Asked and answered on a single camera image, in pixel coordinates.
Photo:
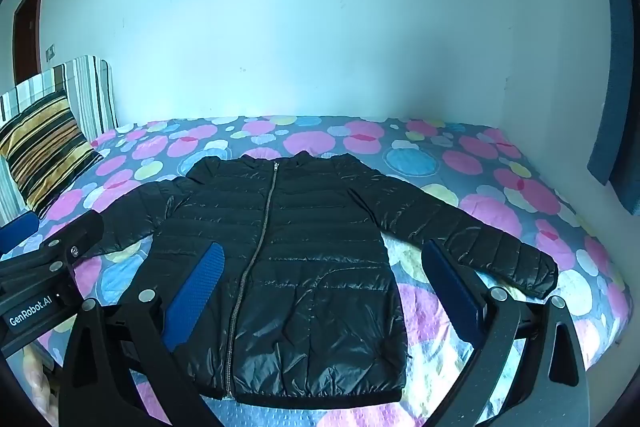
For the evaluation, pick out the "striped padded headboard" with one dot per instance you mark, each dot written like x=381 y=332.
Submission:
x=90 y=92

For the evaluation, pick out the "person's left hand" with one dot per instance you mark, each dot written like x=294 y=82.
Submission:
x=37 y=372

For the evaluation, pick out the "black puffer jacket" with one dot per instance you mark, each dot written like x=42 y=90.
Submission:
x=310 y=282

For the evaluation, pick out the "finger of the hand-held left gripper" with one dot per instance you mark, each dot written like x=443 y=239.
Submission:
x=17 y=229
x=75 y=234

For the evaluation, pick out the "brown wooden door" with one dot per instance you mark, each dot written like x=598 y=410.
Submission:
x=27 y=37

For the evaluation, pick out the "blue curtain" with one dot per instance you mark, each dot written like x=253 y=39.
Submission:
x=615 y=107

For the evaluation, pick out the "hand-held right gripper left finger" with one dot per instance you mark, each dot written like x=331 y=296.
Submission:
x=200 y=287

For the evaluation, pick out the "wall switch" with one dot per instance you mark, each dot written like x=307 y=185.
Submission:
x=50 y=52

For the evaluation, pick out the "yellow black striped pillow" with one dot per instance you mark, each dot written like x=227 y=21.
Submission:
x=45 y=147

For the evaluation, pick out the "polka dot bedspread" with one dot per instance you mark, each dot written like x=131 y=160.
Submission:
x=500 y=207

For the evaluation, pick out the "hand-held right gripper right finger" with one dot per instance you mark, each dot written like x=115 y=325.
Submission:
x=452 y=289

